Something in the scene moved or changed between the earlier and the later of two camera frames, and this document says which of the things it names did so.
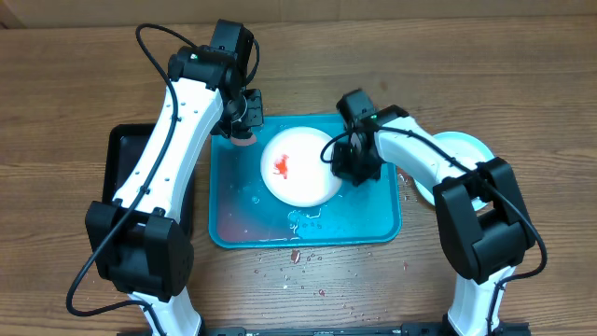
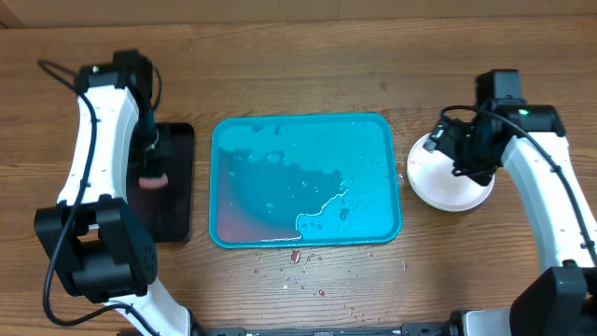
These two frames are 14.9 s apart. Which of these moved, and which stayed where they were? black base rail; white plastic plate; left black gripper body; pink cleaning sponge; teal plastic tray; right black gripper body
Moved: right black gripper body; pink cleaning sponge; left black gripper body; white plastic plate
Stayed: black base rail; teal plastic tray
